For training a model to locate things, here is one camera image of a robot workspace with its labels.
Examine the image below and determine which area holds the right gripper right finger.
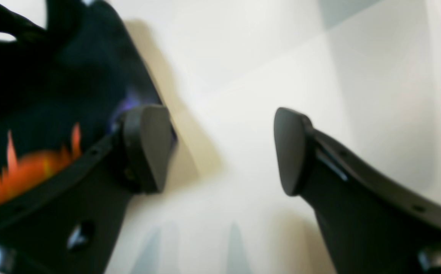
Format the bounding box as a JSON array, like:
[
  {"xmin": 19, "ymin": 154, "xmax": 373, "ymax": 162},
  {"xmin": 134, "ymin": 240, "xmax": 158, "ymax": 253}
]
[{"xmin": 274, "ymin": 107, "xmax": 441, "ymax": 274}]

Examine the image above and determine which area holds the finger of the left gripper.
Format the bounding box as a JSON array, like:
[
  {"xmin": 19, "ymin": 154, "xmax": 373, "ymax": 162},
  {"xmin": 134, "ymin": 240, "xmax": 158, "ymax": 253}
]
[{"xmin": 0, "ymin": 5, "xmax": 48, "ymax": 43}]

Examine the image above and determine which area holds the black T-shirt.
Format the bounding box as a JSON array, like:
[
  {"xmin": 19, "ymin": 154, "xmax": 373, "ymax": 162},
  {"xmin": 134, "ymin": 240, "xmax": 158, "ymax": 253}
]
[{"xmin": 0, "ymin": 0, "xmax": 166, "ymax": 206}]

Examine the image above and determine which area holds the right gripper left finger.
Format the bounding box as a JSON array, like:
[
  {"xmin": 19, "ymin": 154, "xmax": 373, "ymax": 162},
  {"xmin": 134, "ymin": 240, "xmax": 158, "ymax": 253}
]
[{"xmin": 0, "ymin": 105, "xmax": 174, "ymax": 274}]

